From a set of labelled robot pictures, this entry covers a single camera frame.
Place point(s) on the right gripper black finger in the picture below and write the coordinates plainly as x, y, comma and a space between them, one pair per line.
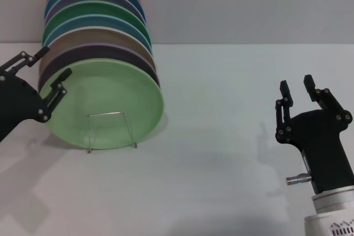
285, 109
326, 100

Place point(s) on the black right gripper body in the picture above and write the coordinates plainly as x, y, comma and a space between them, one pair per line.
318, 142

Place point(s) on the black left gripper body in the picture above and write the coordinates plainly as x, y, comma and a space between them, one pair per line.
16, 100

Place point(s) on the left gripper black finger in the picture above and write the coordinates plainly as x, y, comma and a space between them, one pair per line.
25, 59
56, 92

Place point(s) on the light green plate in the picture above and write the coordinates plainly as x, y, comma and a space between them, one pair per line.
110, 92

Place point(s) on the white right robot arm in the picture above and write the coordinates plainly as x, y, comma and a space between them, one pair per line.
332, 214

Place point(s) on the lilac plate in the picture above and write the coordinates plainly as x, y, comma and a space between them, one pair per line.
91, 53

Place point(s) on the beige plate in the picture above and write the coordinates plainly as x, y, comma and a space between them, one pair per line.
91, 37

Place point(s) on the light blue plate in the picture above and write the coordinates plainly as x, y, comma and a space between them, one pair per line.
91, 22

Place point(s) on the dark green plate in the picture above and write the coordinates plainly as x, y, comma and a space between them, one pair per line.
91, 9

